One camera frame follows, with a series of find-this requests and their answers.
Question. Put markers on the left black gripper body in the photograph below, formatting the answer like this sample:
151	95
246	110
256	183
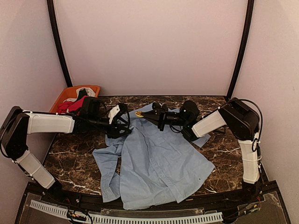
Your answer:
94	124

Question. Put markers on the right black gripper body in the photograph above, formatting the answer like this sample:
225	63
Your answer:
170	117

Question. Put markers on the light blue shirt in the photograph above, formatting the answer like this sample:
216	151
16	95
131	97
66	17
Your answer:
150	167

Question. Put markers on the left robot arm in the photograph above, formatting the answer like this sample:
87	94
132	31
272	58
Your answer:
23	131

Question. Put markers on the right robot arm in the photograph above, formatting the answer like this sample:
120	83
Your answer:
244	123

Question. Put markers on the white cloth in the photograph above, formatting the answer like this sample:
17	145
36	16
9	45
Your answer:
85	91

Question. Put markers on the red cloth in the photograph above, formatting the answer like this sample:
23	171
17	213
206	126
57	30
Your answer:
69	106

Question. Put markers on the orange plastic basket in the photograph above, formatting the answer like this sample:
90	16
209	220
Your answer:
72	92

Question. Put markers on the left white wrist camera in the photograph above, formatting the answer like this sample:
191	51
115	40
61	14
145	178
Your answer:
112	114

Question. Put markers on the white perforated cable tray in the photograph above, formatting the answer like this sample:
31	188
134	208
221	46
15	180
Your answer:
123	217

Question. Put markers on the black left frame pole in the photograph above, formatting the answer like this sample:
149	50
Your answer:
58	44

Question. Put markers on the black frame pole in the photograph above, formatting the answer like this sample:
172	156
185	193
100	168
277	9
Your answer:
242	48
58	44

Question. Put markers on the black right frame pole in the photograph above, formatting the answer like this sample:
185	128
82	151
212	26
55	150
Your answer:
242	48

